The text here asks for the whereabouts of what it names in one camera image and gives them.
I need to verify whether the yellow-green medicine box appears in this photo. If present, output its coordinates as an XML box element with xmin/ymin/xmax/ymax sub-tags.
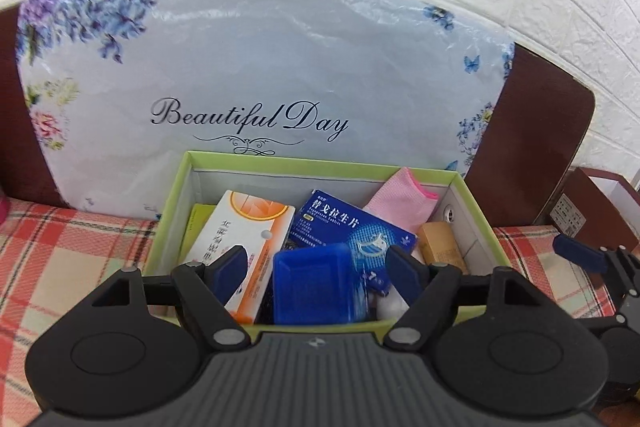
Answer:
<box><xmin>182</xmin><ymin>203</ymin><xmax>217</xmax><ymax>266</ymax></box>

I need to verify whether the white glove with pink cuff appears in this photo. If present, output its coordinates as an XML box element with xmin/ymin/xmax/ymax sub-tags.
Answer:
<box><xmin>361</xmin><ymin>167</ymin><xmax>440</xmax><ymax>321</ymax></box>

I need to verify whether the floral plastic-wrapped pillow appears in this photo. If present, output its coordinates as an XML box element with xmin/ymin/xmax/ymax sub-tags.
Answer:
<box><xmin>15</xmin><ymin>0</ymin><xmax>516</xmax><ymax>222</ymax></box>

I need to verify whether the orange and white medicine box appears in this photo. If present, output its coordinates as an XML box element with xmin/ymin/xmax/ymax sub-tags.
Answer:
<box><xmin>187</xmin><ymin>190</ymin><xmax>296</xmax><ymax>326</ymax></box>

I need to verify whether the brown wooden headboard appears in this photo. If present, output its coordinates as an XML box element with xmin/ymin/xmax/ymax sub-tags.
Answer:
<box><xmin>0</xmin><ymin>2</ymin><xmax>597</xmax><ymax>228</ymax></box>

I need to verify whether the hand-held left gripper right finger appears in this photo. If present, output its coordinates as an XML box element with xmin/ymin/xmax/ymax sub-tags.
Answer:
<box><xmin>385</xmin><ymin>244</ymin><xmax>549</xmax><ymax>351</ymax></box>

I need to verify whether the small tan box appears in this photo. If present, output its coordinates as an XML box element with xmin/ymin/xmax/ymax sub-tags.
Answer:
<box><xmin>416</xmin><ymin>222</ymin><xmax>469</xmax><ymax>276</ymax></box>

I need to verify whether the blue plastic box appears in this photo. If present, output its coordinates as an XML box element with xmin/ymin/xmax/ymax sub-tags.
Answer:
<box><xmin>272</xmin><ymin>242</ymin><xmax>369</xmax><ymax>326</ymax></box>

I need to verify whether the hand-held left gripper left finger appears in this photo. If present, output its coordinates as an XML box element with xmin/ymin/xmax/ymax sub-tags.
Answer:
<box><xmin>90</xmin><ymin>244</ymin><xmax>252</xmax><ymax>351</ymax></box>

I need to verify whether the light green cardboard box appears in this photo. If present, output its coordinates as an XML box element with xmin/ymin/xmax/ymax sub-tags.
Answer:
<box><xmin>142</xmin><ymin>150</ymin><xmax>516</xmax><ymax>344</ymax></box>

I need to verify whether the dark blue medicine box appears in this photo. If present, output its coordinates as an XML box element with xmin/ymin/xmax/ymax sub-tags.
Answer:
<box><xmin>287</xmin><ymin>189</ymin><xmax>419</xmax><ymax>299</ymax></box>

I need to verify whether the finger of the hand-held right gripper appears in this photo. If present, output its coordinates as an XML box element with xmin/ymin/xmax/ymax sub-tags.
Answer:
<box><xmin>552</xmin><ymin>234</ymin><xmax>640</xmax><ymax>309</ymax></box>

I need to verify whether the red plaid blanket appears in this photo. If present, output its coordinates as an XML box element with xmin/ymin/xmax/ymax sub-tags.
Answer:
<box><xmin>0</xmin><ymin>197</ymin><xmax>640</xmax><ymax>427</ymax></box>

